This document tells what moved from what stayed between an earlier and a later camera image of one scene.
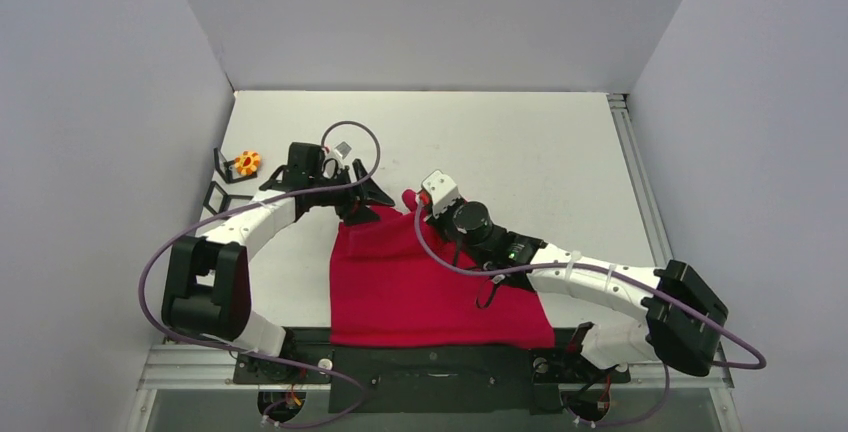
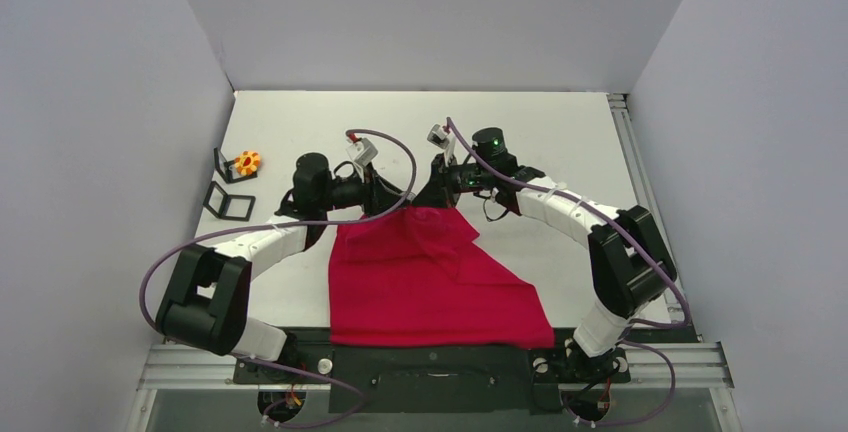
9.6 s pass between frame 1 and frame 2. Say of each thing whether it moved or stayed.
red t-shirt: stayed
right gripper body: moved
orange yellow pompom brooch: stayed
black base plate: stayed
